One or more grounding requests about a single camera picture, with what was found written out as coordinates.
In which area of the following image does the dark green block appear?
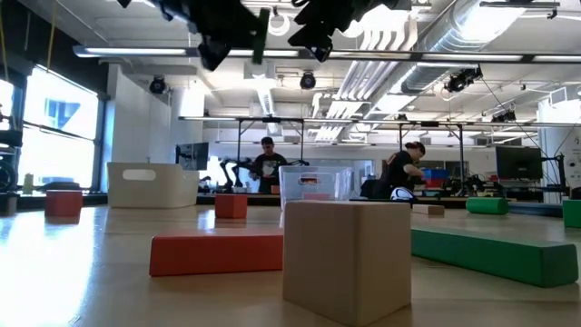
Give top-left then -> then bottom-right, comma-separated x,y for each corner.
252,7 -> 271,64

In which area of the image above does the black bag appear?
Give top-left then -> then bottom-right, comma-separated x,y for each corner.
360,177 -> 378,200

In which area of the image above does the blue-grey bar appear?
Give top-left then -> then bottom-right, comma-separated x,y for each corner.
507,202 -> 564,218

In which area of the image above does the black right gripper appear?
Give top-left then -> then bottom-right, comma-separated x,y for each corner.
288,0 -> 412,64

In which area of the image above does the black equipment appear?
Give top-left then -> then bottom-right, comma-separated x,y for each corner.
0,111 -> 24,194

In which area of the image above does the large bright window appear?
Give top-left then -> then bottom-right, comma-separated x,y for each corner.
0,65 -> 99,190

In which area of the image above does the black gantry frame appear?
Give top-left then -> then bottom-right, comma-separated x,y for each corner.
235,116 -> 305,192
398,120 -> 467,196

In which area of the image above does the red cube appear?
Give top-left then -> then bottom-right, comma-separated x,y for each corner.
44,189 -> 84,218
214,193 -> 249,220

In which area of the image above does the long red block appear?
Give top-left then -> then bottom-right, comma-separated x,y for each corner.
149,229 -> 285,278

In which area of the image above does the black monitor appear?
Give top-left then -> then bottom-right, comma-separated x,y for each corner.
175,142 -> 210,172
495,144 -> 544,181

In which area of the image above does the dark grey box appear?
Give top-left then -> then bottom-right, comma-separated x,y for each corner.
0,193 -> 19,217

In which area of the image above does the overhead light bar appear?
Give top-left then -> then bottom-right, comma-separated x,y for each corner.
72,44 -> 581,64

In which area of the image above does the short green block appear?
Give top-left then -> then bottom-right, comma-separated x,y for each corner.
561,199 -> 581,229

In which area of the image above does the clear plastic bin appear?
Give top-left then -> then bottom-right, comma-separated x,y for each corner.
278,164 -> 354,210

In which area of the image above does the long green block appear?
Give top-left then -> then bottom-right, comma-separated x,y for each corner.
410,226 -> 579,289

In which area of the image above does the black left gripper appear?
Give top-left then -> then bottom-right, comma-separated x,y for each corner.
188,0 -> 260,72

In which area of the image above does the white cable ring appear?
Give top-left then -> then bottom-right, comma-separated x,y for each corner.
267,6 -> 291,37

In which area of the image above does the black and white ball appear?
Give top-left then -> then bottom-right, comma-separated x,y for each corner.
389,186 -> 415,203

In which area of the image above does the small natural wood block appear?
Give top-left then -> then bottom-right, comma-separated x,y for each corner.
411,203 -> 446,217

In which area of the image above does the person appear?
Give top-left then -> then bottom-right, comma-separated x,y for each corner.
248,135 -> 288,194
380,140 -> 427,200

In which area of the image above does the green cylinder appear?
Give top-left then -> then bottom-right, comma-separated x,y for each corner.
465,196 -> 510,216

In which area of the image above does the cream plastic bin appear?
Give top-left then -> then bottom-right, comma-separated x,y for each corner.
107,162 -> 201,209

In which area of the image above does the tall natural wood block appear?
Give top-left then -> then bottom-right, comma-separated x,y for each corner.
281,201 -> 412,327

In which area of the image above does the black table frame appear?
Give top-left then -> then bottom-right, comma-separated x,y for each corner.
0,190 -> 564,210

